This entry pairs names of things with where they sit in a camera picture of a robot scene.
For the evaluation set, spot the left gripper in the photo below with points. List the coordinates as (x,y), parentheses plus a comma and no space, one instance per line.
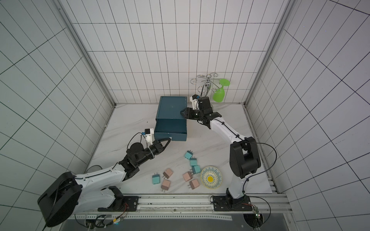
(158,145)

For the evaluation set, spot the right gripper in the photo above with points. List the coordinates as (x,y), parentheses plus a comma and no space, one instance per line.
(195,113)

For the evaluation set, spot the teal drawer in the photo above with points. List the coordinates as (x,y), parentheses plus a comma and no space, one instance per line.
(176,129)

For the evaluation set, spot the teal drawer cabinet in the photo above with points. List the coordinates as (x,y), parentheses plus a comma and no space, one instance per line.
(170,107)

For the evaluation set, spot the teal plug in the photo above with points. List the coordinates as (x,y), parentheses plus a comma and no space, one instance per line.
(193,162)
(196,169)
(156,179)
(188,155)

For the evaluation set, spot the pink plug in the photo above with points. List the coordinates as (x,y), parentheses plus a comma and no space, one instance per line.
(167,173)
(188,176)
(193,184)
(165,185)

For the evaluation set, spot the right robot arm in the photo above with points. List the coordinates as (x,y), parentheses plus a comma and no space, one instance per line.
(244,158)

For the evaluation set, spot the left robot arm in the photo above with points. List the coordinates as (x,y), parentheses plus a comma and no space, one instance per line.
(71,194)

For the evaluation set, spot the silver glass rack stand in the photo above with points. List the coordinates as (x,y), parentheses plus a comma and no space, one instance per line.
(205,84)

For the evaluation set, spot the green plastic wine glass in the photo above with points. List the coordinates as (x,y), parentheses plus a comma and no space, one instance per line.
(219,94)

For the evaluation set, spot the yellow patterned plate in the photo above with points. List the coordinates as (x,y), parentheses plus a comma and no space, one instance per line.
(211,177)

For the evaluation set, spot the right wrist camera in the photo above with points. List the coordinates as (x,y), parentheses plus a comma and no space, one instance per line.
(194,101)

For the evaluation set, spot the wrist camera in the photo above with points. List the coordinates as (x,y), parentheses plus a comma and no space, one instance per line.
(194,101)
(149,136)

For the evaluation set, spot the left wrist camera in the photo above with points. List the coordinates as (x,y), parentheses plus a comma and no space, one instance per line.
(149,136)

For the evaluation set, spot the aluminium mounting rail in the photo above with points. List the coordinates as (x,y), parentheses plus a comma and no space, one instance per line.
(194,204)

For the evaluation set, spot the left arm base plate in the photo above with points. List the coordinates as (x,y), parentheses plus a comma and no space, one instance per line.
(126,203)

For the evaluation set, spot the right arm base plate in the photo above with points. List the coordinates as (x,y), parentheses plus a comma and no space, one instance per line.
(226,203)

